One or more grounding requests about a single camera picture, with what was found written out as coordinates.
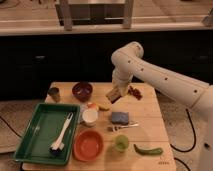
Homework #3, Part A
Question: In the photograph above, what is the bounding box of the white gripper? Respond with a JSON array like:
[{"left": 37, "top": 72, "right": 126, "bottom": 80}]
[{"left": 112, "top": 68, "right": 133, "bottom": 97}]

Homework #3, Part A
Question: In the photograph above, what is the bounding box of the tan and black eraser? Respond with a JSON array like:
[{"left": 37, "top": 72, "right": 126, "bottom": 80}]
[{"left": 106, "top": 87, "right": 121, "bottom": 103}]

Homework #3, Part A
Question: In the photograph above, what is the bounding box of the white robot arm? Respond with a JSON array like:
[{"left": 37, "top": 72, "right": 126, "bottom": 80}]
[{"left": 111, "top": 42, "right": 213, "bottom": 171}]

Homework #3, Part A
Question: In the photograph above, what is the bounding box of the orange bowl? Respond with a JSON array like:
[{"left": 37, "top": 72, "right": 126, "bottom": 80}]
[{"left": 73, "top": 130, "right": 104, "bottom": 162}]

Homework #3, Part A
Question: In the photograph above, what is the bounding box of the red dried chili bunch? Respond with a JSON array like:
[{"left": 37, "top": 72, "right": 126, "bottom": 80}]
[{"left": 128, "top": 86, "right": 142, "bottom": 100}]

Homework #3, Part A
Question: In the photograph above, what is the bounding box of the orange and yellow toy food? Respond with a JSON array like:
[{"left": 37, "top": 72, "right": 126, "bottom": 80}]
[{"left": 87, "top": 102, "right": 109, "bottom": 111}]

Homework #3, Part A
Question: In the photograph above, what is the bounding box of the blue sponge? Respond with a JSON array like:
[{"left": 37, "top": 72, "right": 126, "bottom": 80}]
[{"left": 110, "top": 112, "right": 129, "bottom": 125}]

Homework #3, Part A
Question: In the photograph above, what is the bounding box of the silver fork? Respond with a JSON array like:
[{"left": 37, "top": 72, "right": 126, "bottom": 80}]
[{"left": 107, "top": 124, "right": 139, "bottom": 132}]

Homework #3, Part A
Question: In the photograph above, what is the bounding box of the white cup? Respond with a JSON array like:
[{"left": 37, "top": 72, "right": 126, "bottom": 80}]
[{"left": 82, "top": 108, "right": 98, "bottom": 126}]

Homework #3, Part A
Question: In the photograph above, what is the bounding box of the green plastic cup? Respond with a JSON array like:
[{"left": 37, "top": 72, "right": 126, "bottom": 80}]
[{"left": 114, "top": 135, "right": 129, "bottom": 152}]

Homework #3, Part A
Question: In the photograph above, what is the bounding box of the green chili pepper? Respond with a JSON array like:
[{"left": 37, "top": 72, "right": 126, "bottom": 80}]
[{"left": 133, "top": 144, "right": 163, "bottom": 156}]

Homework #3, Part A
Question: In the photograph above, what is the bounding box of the dark brown cup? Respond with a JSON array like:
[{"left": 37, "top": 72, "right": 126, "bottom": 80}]
[{"left": 48, "top": 87, "right": 61, "bottom": 102}]

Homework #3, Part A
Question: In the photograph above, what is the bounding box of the green plastic tray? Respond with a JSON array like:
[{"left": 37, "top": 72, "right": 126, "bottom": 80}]
[{"left": 14, "top": 103, "right": 80, "bottom": 165}]

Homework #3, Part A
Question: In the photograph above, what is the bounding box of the white dish brush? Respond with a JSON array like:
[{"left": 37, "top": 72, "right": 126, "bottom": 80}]
[{"left": 50, "top": 112, "right": 73, "bottom": 156}]

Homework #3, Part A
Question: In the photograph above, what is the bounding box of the black cable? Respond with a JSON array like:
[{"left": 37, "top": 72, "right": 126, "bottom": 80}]
[{"left": 170, "top": 108, "right": 198, "bottom": 171}]

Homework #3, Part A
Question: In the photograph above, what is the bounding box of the white stool frame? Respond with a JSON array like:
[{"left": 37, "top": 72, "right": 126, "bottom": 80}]
[{"left": 55, "top": 0, "right": 134, "bottom": 30}]

